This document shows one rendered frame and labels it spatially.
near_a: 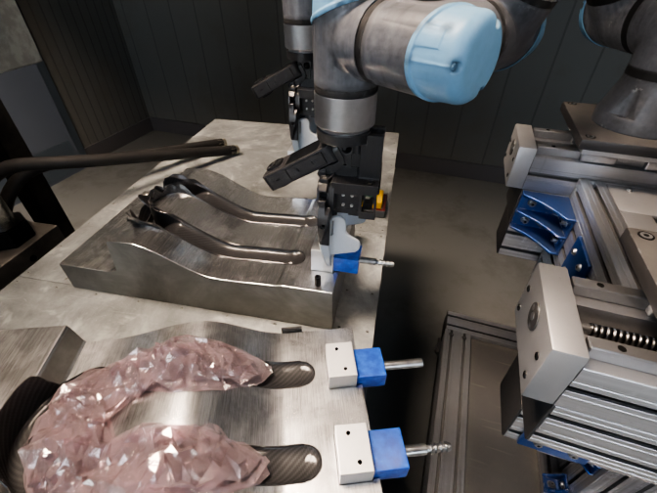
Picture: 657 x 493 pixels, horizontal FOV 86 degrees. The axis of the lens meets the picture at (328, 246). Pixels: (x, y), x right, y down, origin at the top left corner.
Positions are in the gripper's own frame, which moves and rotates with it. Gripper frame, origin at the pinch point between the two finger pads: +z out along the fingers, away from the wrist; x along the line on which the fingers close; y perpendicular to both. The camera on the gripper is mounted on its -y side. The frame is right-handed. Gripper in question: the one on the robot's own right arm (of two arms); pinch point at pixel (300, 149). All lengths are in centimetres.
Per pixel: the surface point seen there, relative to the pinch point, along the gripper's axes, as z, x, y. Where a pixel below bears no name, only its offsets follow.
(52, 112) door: 50, 133, -215
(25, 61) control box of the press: -13, 9, -73
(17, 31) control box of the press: -19, 10, -73
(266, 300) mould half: 10.1, -36.0, 3.3
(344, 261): 3.6, -31.2, 15.3
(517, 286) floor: 95, 69, 90
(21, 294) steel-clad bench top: 15, -40, -44
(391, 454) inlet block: 8, -56, 25
